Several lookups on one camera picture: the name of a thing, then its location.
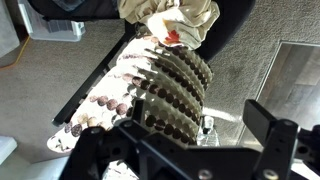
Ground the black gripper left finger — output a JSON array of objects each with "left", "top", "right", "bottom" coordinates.
[{"left": 131, "top": 98, "right": 147, "bottom": 126}]

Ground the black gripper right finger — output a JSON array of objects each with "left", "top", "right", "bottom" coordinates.
[{"left": 241, "top": 98, "right": 278, "bottom": 147}]

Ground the peach shirt with red print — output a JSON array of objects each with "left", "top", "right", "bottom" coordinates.
[{"left": 117, "top": 0, "right": 221, "bottom": 51}]

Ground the clear plastic water bottle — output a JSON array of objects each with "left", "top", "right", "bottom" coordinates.
[{"left": 196, "top": 114, "right": 221, "bottom": 148}]

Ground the clear plastic storage bin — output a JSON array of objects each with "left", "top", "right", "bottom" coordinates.
[{"left": 17, "top": 0, "right": 87, "bottom": 43}]

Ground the yellow floor cable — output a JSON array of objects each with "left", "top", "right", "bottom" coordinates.
[{"left": 0, "top": 34, "right": 32, "bottom": 71}]

